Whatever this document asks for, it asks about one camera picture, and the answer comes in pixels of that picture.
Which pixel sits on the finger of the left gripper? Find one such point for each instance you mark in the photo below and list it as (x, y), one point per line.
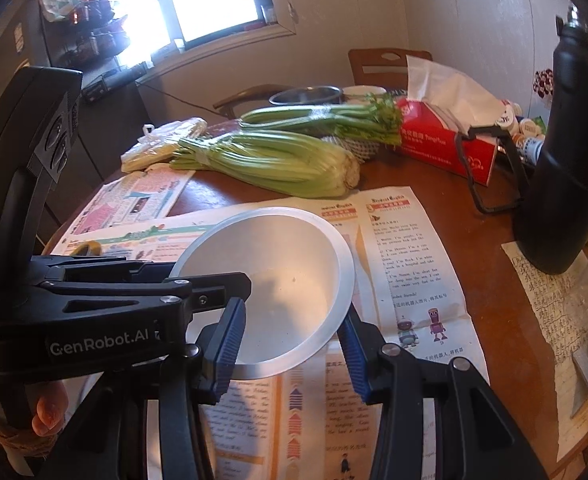
(96, 269)
(56, 301)

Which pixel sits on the rear celery bunch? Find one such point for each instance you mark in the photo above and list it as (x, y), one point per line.
(378, 119)

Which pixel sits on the far metal bowl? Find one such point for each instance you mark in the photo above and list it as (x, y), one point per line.
(311, 95)

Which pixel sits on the patterned cup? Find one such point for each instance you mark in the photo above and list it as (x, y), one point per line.
(543, 84)

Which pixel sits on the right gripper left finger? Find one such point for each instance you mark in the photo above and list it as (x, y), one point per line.
(107, 436)

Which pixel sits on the front celery bunch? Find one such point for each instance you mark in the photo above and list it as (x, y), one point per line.
(285, 162)

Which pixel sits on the large newspaper sheet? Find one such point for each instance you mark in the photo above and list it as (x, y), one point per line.
(291, 411)

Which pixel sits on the celery bunch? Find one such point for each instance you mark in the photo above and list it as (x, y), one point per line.
(285, 162)
(378, 119)

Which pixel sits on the plastic bag of corn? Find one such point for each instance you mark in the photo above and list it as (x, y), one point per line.
(157, 144)

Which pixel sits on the wooden chair back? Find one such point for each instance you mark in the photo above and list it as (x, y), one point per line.
(383, 67)

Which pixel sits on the curved wooden chair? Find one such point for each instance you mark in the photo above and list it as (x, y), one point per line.
(262, 92)

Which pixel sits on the person's left hand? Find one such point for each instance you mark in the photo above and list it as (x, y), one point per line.
(46, 421)

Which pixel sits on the red tissue box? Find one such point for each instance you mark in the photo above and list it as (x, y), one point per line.
(441, 106)

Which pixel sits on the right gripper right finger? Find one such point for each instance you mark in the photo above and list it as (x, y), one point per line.
(476, 438)

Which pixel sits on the handwritten paper sheet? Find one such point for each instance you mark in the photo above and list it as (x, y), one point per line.
(565, 333)

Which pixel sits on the black thermos bottle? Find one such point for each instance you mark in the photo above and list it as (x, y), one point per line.
(550, 216)

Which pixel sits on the dark refrigerator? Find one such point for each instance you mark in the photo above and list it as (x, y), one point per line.
(85, 139)

